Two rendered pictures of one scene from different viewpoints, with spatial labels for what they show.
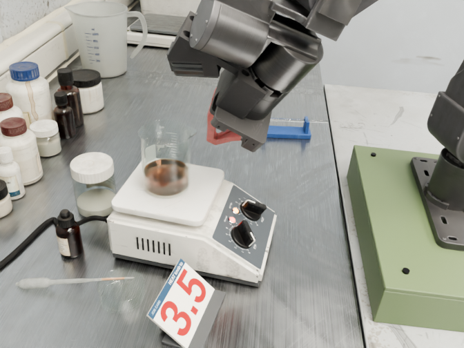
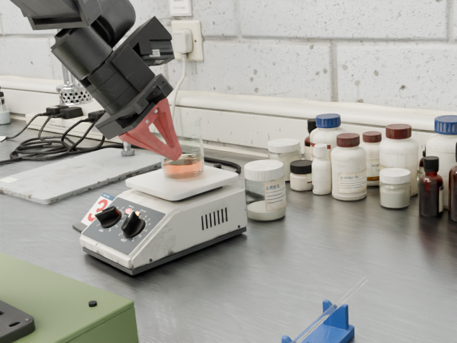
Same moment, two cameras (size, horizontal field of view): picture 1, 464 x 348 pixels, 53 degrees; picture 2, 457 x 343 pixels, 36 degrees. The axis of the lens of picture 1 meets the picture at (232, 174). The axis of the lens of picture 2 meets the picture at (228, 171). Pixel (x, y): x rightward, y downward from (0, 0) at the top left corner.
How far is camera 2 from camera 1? 1.28 m
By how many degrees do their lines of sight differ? 111
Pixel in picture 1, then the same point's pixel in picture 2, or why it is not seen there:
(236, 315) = (77, 241)
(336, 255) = not seen: hidden behind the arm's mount
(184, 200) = (155, 177)
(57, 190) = (311, 205)
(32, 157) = (334, 171)
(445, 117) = not seen: outside the picture
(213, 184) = (160, 188)
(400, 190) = (17, 293)
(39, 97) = (428, 152)
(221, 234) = (117, 203)
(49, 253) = not seen: hidden behind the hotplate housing
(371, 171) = (70, 289)
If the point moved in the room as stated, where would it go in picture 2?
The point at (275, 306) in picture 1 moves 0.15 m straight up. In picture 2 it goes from (59, 254) to (43, 150)
